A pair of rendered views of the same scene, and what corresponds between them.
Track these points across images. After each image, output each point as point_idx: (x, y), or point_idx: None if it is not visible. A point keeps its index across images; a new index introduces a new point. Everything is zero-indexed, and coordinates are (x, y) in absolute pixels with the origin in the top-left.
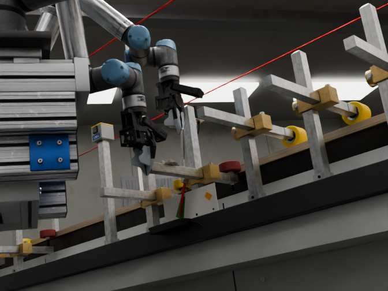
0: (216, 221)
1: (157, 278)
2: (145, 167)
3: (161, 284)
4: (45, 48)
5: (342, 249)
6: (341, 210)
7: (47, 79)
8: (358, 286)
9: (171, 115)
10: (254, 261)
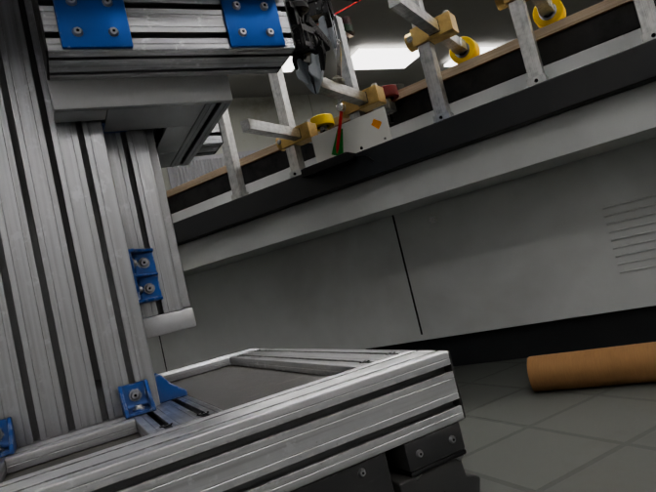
0: (391, 151)
1: (309, 229)
2: (312, 83)
3: (301, 241)
4: None
5: (536, 174)
6: (564, 118)
7: None
8: (557, 212)
9: (323, 23)
10: (436, 196)
